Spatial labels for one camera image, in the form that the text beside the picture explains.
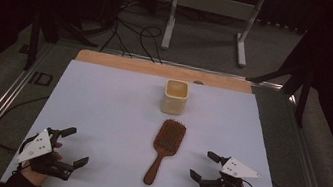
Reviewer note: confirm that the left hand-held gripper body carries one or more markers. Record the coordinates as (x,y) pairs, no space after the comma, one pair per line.
(37,149)

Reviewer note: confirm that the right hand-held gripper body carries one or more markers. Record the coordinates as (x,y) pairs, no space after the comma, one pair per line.
(222,186)

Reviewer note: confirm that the brown wooden paddle hairbrush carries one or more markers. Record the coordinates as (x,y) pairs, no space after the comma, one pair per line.
(169,137)

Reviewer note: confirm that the cream square cup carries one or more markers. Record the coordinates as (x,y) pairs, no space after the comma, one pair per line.
(173,104)

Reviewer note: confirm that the person's left hand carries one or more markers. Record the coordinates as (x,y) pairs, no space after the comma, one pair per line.
(32,176)

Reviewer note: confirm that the white table mat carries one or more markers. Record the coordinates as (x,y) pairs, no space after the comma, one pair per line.
(112,105)

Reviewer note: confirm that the grey metal stand frame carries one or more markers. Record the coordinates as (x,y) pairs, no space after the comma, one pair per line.
(215,5)

